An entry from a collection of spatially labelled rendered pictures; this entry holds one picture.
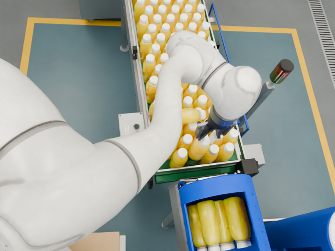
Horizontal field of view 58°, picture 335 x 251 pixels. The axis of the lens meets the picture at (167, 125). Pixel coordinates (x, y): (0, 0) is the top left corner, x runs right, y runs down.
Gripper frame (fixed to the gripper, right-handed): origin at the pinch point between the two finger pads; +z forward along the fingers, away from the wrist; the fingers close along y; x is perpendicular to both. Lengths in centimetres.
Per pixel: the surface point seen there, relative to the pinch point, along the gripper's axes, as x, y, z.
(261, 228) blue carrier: -33.6, 12.8, 2.5
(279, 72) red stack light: 24.9, 36.5, -1.0
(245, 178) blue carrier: -16.2, 10.9, 1.1
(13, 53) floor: 136, -109, 122
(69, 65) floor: 120, -64, 122
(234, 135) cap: 4.9, 16.7, 14.4
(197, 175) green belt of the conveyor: -5.7, 2.4, 33.0
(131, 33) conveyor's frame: 77, -18, 32
